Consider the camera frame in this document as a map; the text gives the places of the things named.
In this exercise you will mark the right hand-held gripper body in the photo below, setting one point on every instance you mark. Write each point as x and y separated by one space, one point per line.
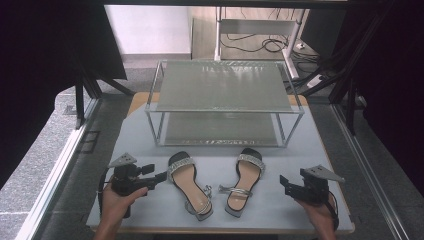
315 186

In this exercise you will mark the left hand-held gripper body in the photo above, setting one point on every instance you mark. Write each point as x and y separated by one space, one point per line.
124 181

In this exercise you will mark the person's left hand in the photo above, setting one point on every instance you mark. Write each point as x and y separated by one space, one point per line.
115 206

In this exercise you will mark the person's right hand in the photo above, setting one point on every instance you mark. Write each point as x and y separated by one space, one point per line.
316 213

